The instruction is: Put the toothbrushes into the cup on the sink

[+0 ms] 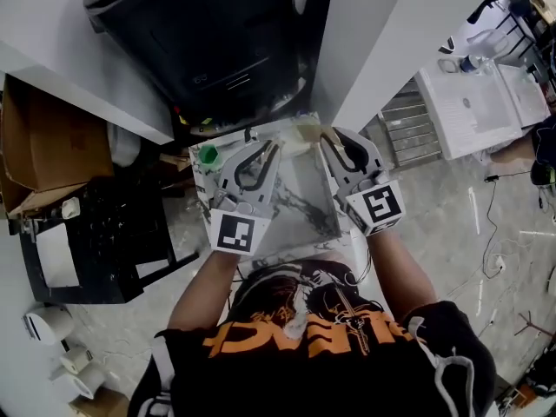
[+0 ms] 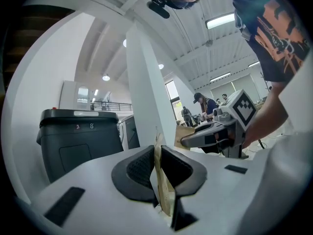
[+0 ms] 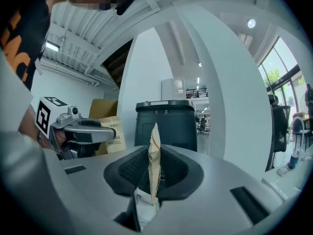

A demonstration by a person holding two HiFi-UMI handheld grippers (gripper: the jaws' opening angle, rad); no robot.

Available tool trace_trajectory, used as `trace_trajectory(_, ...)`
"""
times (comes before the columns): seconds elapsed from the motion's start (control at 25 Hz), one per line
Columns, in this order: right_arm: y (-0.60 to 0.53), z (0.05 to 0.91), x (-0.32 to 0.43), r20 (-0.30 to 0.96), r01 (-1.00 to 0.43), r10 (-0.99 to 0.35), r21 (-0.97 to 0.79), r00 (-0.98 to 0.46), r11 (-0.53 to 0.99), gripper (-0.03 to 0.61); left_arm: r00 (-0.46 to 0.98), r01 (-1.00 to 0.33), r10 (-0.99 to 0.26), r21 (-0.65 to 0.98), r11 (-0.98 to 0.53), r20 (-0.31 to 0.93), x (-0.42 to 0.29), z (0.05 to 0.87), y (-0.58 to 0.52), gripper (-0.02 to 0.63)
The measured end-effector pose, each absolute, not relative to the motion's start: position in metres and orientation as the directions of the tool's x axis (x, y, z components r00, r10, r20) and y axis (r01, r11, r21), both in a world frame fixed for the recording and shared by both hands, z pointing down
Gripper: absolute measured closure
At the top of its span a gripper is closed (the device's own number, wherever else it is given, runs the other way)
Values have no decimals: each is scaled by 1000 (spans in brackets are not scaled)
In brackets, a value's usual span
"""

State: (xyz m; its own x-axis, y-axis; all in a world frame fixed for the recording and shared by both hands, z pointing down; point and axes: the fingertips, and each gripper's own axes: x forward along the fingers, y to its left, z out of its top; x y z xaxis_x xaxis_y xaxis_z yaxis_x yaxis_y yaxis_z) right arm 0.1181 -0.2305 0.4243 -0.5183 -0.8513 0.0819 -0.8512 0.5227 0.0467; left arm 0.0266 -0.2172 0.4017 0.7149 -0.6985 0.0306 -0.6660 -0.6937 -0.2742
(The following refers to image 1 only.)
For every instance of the white laundry basin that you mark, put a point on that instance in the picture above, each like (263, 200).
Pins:
(465, 111)

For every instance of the marble sink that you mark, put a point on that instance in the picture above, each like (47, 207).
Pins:
(299, 207)

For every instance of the grey slatted grille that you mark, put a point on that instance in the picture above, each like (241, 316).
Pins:
(410, 124)

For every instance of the person's left forearm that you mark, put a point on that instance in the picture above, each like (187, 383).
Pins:
(204, 289)

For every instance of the small white container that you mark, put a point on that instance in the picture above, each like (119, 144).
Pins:
(70, 208)

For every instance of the white round bucket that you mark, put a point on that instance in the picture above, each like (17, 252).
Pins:
(123, 146)

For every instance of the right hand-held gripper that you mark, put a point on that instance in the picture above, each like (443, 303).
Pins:
(378, 207)

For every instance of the beige small box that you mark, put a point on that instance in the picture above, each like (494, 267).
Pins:
(310, 132)

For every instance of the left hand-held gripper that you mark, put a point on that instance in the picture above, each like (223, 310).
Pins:
(236, 233)

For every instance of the white paper roll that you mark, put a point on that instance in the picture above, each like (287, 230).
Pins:
(80, 376)

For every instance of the large black appliance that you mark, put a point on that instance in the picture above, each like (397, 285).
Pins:
(200, 37)

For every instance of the white plastic tray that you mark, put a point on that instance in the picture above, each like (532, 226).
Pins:
(523, 91)

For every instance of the small cardboard box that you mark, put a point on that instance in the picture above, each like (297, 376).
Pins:
(102, 404)

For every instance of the person's right forearm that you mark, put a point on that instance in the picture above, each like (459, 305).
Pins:
(399, 272)

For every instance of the black orange-print t-shirt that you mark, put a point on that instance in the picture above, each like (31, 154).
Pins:
(304, 363)

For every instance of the white round device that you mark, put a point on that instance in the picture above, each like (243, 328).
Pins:
(48, 324)

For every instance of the green cup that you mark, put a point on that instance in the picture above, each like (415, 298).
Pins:
(210, 156)

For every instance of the open cardboard box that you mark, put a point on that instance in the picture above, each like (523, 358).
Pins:
(48, 146)

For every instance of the blue-capped bottle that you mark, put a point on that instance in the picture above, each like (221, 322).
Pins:
(470, 63)

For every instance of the black stool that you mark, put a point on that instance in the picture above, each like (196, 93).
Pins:
(108, 233)

